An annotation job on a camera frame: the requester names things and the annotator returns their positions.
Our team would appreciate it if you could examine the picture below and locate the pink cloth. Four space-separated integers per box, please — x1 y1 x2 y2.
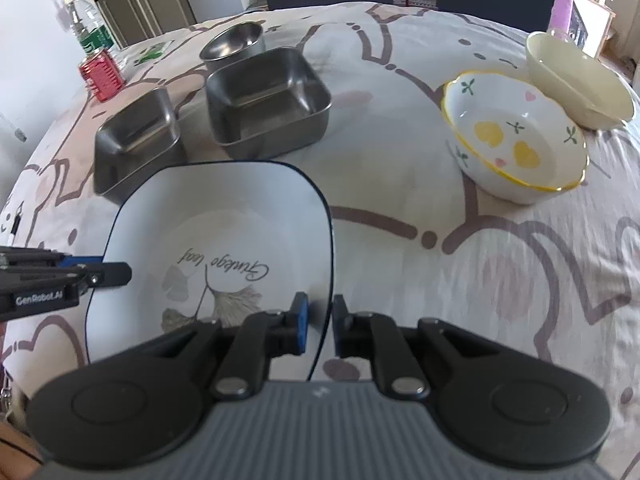
547 0 577 36

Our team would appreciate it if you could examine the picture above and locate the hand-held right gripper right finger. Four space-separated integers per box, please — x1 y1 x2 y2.
333 295 516 402

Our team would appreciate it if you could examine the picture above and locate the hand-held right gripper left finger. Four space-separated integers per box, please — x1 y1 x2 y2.
125 291 309 402

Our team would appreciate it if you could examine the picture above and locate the white leaf print plate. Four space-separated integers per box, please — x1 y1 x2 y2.
84 160 335 381

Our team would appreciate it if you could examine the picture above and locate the large square steel container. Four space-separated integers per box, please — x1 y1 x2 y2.
205 46 333 160

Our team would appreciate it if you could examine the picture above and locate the beige kitchen cabinet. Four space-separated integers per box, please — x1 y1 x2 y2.
95 0 198 48

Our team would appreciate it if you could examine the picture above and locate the green snack packet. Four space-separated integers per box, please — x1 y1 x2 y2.
135 40 173 66

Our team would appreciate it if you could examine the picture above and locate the round steel bowl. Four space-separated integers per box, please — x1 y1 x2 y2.
199 21 266 73

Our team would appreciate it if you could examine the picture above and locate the cream ceramic bowl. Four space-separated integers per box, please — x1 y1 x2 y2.
526 31 637 131

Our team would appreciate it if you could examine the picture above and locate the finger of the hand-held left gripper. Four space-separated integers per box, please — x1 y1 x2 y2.
0 262 134 322
0 246 104 272

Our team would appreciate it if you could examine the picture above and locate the clear water bottle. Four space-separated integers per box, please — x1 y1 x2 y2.
65 0 118 58

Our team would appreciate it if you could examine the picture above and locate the floral yellow rim bowl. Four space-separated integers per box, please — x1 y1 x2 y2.
441 70 591 205

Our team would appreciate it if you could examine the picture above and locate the red drink can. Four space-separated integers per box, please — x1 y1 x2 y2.
77 50 125 103

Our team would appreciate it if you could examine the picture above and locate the cartoon printed tablecloth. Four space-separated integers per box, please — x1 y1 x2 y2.
0 2 640 480

